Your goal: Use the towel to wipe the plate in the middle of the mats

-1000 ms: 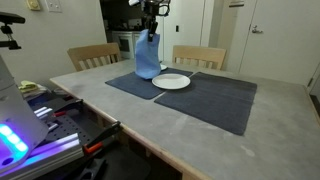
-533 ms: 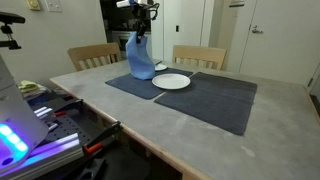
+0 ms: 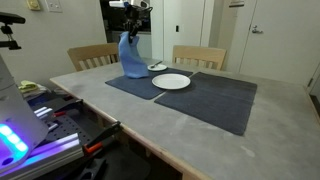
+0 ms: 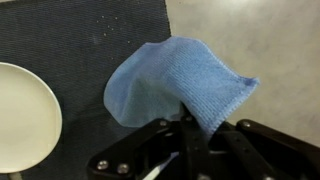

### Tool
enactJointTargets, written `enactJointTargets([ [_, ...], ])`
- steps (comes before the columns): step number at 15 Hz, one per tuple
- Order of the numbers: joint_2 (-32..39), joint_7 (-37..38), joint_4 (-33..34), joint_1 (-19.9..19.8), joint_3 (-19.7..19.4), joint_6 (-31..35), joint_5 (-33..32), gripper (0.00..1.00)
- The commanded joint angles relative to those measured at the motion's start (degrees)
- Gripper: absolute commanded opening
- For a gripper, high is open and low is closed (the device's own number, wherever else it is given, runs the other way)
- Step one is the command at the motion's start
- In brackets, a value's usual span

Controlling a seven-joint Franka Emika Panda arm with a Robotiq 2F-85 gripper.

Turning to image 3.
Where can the white closet door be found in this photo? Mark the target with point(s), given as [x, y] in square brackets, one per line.
[190, 23]

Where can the white kitchen cabinet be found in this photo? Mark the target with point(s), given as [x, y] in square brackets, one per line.
[146, 46]

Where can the silver metal spoon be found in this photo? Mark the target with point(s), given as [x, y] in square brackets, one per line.
[154, 66]

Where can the small white round plate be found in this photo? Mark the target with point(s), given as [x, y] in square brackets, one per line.
[160, 68]

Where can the light wooden slatted chair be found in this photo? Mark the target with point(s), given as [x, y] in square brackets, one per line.
[93, 51]
[200, 51]

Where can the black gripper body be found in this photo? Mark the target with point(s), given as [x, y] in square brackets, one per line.
[134, 15]

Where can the yellowish wall thermostat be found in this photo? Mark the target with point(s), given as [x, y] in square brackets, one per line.
[33, 4]

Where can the white light switch plate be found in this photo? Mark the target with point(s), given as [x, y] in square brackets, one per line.
[53, 5]

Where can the blue microfibre towel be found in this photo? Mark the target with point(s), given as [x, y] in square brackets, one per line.
[131, 60]

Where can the small wall sign plate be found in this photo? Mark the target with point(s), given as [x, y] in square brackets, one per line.
[236, 3]

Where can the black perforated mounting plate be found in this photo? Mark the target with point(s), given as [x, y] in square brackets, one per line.
[70, 128]

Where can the silver aluminium extrusion rail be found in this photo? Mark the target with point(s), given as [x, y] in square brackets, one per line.
[50, 153]
[43, 111]

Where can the black camera on mount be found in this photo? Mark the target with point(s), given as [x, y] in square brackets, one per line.
[11, 19]

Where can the yellow green cloth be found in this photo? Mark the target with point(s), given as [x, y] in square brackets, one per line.
[28, 86]

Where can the dark blue woven placemat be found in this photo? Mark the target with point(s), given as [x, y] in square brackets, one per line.
[213, 103]
[140, 88]

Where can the large white round plate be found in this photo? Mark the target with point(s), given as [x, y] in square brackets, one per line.
[171, 81]

